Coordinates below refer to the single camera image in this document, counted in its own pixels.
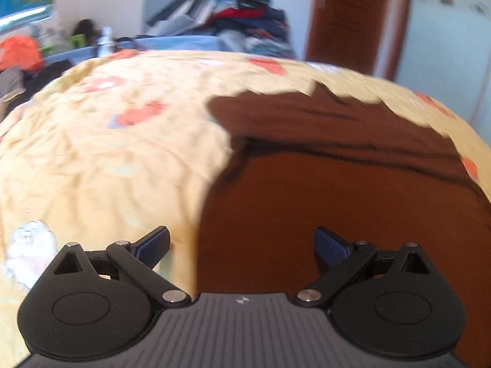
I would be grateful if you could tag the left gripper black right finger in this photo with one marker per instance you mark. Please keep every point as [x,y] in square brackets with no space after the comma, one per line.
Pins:
[393,303]

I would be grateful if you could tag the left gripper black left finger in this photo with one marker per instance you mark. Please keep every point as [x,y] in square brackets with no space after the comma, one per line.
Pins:
[88,305]

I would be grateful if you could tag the brown knit sweater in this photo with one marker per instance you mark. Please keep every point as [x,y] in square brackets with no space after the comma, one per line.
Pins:
[303,161]

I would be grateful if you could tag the pile of mixed clothes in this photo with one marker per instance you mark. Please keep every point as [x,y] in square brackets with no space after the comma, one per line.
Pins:
[249,26]

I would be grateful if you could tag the yellow floral bed sheet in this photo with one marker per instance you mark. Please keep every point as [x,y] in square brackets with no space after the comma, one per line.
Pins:
[116,147]

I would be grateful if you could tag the black garment on left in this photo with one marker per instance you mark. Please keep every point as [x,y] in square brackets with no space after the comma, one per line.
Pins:
[26,84]

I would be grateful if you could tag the white spray bottle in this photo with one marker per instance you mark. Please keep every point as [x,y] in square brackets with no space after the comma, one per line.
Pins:
[106,45]

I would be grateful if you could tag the orange bag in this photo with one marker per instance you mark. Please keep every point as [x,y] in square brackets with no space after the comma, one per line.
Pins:
[22,52]

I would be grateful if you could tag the brown wooden door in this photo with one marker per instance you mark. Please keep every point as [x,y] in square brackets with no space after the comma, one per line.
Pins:
[366,36]

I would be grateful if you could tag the blue fabric box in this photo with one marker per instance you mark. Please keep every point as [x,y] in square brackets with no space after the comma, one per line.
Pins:
[185,43]

